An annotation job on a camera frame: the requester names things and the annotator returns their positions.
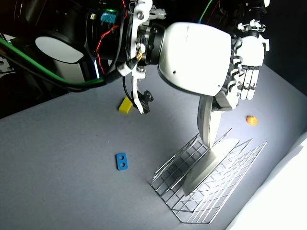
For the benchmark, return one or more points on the orange swirl cookie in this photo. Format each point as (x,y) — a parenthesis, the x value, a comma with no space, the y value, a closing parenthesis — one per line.
(251,120)

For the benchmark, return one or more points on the robot torso with light strip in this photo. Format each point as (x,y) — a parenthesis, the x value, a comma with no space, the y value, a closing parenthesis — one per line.
(69,72)

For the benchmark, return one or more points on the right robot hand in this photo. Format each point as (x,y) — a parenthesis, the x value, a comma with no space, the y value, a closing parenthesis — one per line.
(194,57)

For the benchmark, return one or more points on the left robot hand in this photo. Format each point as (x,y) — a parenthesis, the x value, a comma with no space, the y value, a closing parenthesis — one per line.
(253,50)

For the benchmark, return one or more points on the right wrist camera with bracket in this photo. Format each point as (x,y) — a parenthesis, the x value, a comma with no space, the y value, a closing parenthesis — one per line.
(139,14)

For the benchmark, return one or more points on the yellow rectangular block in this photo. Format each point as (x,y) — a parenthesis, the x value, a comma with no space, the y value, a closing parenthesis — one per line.
(125,105)

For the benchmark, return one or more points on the white plate with black rim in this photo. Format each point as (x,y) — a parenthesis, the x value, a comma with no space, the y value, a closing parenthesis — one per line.
(206,119)
(211,165)

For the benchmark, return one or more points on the blue block with two holes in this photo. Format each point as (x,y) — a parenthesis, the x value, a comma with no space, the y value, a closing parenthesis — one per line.
(121,167)

